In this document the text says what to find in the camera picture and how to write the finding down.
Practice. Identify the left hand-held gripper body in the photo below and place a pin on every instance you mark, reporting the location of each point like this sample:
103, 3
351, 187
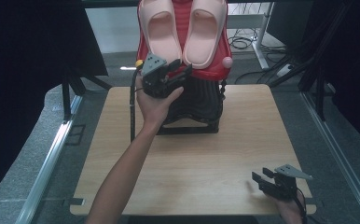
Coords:
155, 77

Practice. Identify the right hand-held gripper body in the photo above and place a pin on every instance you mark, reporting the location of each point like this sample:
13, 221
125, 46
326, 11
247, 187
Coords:
285, 183

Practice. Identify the pink foam slipper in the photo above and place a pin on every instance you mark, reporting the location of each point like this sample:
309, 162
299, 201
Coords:
161, 31
203, 34

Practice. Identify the red and black shoe rack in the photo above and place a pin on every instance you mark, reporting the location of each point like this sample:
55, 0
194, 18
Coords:
210, 74

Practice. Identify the person's right hand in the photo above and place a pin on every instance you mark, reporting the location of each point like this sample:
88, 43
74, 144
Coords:
288, 210

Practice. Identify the person's left hand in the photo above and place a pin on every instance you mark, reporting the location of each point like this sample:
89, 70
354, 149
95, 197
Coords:
155, 107

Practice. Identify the yellow ball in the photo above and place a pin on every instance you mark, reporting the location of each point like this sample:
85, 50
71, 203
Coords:
139, 63

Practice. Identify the pink ball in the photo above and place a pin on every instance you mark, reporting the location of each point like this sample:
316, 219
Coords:
227, 62

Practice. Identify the black tripod stand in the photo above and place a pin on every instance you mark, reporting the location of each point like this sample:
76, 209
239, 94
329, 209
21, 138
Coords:
72, 87

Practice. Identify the white power strip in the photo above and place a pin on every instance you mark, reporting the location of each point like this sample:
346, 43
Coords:
284, 70

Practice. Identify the black metal stand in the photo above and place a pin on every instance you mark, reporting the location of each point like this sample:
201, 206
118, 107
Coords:
319, 77

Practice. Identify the black curtain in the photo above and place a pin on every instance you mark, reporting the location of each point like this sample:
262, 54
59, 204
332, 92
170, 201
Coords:
29, 62
355, 62

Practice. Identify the aluminium floor rail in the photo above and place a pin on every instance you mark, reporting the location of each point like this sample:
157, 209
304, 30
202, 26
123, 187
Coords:
49, 161
339, 158

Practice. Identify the white desk frame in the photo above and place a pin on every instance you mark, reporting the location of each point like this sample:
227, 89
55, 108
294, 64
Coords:
260, 46

